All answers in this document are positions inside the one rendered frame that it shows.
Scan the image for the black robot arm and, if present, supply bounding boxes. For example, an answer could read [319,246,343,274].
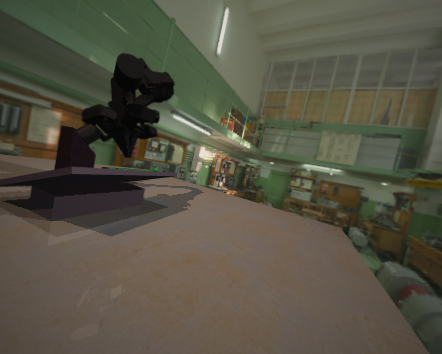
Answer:
[77,53,174,145]

